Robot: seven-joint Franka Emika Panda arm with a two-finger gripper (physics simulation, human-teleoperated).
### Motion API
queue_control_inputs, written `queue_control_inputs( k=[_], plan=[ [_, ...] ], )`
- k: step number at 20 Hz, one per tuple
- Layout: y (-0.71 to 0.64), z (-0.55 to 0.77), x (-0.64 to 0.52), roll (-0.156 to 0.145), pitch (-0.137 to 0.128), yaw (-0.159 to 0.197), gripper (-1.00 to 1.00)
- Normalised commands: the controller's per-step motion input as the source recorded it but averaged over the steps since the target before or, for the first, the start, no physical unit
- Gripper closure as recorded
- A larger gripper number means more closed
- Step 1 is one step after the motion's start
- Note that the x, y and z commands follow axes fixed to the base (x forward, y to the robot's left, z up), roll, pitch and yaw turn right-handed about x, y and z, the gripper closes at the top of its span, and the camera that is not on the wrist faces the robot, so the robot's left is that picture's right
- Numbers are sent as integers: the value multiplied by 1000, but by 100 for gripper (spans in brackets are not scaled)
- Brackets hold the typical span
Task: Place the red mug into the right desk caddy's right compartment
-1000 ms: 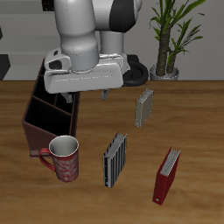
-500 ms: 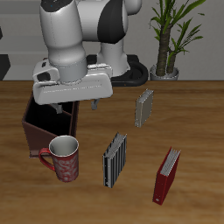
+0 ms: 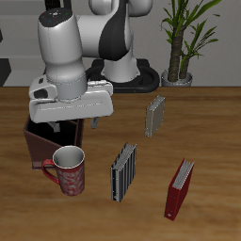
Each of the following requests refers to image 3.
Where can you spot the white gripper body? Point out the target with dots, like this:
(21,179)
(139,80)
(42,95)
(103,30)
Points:
(72,107)

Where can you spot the red standing book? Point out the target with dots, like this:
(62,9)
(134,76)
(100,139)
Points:
(179,190)

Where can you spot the green pot plant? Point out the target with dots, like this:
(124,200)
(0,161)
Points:
(182,44)

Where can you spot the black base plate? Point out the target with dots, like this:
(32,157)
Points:
(144,78)

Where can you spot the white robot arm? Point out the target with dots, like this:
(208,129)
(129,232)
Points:
(62,47)

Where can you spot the red patterned mug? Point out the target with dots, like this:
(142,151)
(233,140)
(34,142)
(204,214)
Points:
(69,171)

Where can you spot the black striped standing book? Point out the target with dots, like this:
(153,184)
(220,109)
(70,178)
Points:
(123,173)

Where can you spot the dark brown desk caddy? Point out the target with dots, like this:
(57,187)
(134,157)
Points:
(44,141)

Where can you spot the grey standing book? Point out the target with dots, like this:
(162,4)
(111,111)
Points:
(155,116)

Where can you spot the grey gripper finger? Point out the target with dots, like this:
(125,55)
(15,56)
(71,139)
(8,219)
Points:
(94,121)
(55,126)

